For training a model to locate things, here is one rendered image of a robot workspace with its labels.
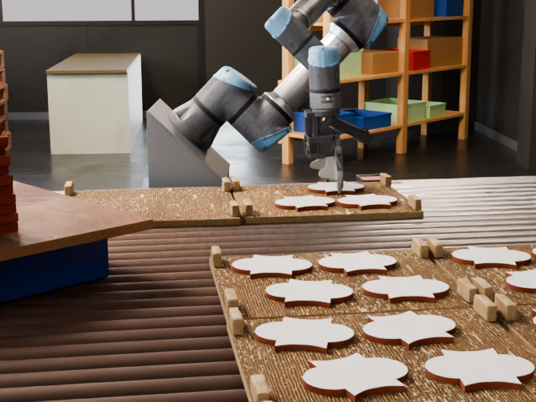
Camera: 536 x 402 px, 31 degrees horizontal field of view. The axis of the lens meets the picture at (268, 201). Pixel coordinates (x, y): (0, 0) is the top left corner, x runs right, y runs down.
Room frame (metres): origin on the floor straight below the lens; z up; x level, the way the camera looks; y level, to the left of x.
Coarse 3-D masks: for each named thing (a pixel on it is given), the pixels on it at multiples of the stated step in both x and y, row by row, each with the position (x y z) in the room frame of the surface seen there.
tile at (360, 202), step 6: (342, 198) 2.25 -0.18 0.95; (348, 198) 2.25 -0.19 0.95; (354, 198) 2.25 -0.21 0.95; (360, 198) 2.25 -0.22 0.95; (366, 198) 2.25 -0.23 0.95; (372, 198) 2.25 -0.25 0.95; (378, 198) 2.25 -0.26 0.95; (384, 198) 2.25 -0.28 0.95; (390, 198) 2.25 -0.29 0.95; (342, 204) 2.20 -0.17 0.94; (348, 204) 2.19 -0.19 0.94; (354, 204) 2.19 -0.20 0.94; (360, 204) 2.18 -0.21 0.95; (366, 204) 2.18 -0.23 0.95; (372, 204) 2.18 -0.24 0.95; (378, 204) 2.19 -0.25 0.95; (384, 204) 2.19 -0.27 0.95; (390, 204) 2.18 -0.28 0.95
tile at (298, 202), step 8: (280, 200) 2.23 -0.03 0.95; (288, 200) 2.23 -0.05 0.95; (296, 200) 2.23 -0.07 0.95; (304, 200) 2.22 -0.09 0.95; (312, 200) 2.22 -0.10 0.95; (320, 200) 2.22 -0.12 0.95; (328, 200) 2.22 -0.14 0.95; (280, 208) 2.18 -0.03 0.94; (288, 208) 2.18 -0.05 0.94; (296, 208) 2.16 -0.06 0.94; (304, 208) 2.17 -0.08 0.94; (312, 208) 2.17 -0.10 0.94; (320, 208) 2.17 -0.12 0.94
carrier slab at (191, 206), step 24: (96, 192) 2.37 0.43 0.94; (120, 192) 2.37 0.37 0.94; (144, 192) 2.37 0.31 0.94; (168, 192) 2.37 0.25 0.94; (192, 192) 2.37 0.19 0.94; (216, 192) 2.37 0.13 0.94; (144, 216) 2.11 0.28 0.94; (168, 216) 2.11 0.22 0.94; (192, 216) 2.11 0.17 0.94; (216, 216) 2.11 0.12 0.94
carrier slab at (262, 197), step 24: (240, 192) 2.37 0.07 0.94; (264, 192) 2.37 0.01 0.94; (288, 192) 2.37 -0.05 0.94; (360, 192) 2.36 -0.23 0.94; (384, 192) 2.36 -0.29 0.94; (264, 216) 2.11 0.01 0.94; (288, 216) 2.12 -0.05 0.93; (312, 216) 2.12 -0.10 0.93; (336, 216) 2.13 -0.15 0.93; (360, 216) 2.14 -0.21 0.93; (384, 216) 2.15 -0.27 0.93; (408, 216) 2.15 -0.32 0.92
